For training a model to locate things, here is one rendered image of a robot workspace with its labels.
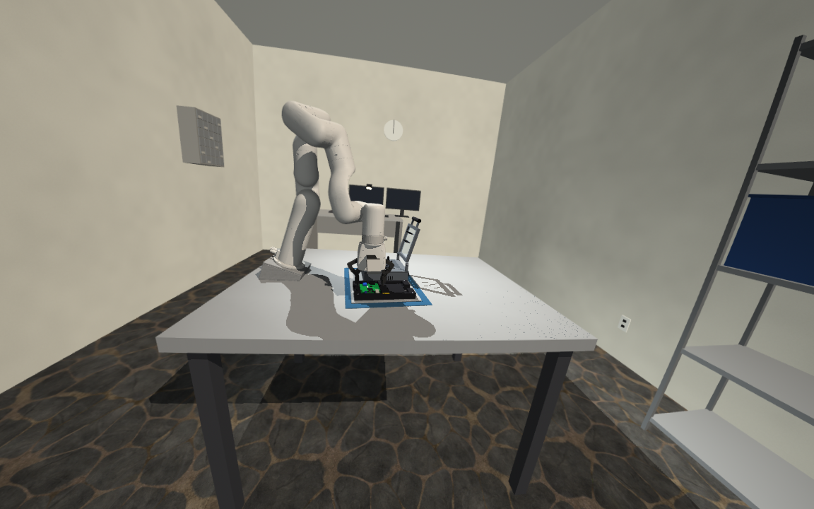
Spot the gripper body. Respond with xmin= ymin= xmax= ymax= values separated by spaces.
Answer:
xmin=357 ymin=242 xmax=386 ymax=271

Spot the green circuit board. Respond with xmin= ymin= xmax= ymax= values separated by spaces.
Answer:
xmin=360 ymin=283 xmax=381 ymax=293

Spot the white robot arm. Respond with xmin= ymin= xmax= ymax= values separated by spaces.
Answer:
xmin=270 ymin=101 xmax=387 ymax=269

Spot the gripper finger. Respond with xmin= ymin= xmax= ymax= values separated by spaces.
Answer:
xmin=347 ymin=258 xmax=361 ymax=286
xmin=381 ymin=259 xmax=394 ymax=286

